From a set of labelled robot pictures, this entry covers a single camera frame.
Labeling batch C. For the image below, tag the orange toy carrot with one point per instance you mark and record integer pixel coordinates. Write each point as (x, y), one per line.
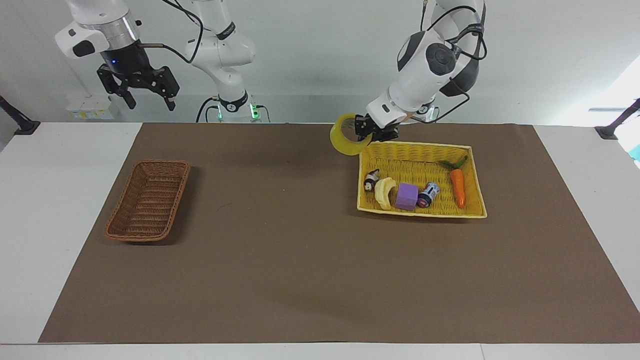
(458, 185)

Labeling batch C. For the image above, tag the white box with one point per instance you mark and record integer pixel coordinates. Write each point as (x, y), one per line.
(90, 108)

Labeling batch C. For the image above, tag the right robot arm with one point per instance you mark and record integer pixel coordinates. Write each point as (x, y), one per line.
(221, 51)

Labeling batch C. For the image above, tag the yellow toy banana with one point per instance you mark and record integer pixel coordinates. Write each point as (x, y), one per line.
(384, 192)

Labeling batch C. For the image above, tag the yellow tape roll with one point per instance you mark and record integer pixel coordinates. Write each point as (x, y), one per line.
(342, 145)

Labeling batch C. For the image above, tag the purple foam cube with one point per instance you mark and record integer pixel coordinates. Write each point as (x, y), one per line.
(407, 197)

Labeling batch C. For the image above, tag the yellow wicker basket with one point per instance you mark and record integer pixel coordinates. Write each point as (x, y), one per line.
(440, 205)

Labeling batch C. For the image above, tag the black stand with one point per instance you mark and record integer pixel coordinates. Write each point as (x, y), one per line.
(617, 122)
(20, 122)

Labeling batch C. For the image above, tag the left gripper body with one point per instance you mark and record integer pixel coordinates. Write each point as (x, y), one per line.
(386, 132)

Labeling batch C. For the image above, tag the black and white toy figure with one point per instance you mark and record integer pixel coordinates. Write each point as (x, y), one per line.
(371, 180)

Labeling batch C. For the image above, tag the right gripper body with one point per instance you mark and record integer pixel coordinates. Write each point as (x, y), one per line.
(126, 60)

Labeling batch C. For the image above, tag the small printed can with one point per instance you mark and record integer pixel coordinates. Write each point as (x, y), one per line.
(428, 194)

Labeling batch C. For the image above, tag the brown wicker basket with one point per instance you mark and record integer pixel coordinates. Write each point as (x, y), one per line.
(148, 200)

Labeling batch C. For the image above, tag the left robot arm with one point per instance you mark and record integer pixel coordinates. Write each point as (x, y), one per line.
(421, 82)

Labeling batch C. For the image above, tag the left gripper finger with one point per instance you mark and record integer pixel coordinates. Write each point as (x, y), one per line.
(364, 137)
(362, 121)

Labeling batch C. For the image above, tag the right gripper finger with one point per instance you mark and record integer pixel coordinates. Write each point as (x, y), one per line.
(166, 84)
(116, 82)

